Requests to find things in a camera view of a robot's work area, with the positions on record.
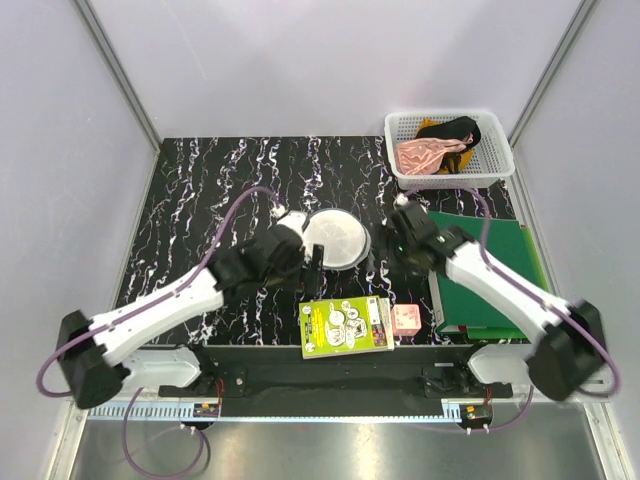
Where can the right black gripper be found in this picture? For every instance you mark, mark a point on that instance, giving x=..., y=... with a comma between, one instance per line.
x=392, y=237

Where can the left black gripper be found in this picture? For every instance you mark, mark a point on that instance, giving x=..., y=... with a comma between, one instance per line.
x=306, y=279

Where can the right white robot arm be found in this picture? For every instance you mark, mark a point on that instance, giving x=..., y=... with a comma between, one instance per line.
x=566, y=341

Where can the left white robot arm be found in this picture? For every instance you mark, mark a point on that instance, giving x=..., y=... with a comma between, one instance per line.
x=100, y=357

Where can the green illustrated book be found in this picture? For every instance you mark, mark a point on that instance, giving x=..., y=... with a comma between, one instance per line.
x=339, y=327

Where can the green binder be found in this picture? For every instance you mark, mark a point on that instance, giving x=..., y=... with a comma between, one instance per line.
x=458, y=311

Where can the pink cube box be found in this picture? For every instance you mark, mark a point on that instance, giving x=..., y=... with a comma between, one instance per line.
x=406, y=319

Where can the pink satin garment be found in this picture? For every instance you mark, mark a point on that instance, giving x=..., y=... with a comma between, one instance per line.
x=424, y=156

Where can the white plastic basket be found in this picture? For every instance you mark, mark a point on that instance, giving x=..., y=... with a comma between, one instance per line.
x=492, y=157

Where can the yellow garment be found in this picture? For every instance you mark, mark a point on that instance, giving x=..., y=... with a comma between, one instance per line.
x=454, y=163

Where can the black garment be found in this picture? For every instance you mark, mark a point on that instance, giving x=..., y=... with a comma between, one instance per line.
x=463, y=128

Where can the black marble mat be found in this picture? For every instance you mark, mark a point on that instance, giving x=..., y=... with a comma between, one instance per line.
x=197, y=179

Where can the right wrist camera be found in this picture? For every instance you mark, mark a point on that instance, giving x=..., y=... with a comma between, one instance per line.
x=401, y=200

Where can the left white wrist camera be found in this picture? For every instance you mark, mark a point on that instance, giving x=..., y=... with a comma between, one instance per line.
x=296, y=221

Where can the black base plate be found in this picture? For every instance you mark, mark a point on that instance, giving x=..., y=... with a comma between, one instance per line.
x=408, y=382

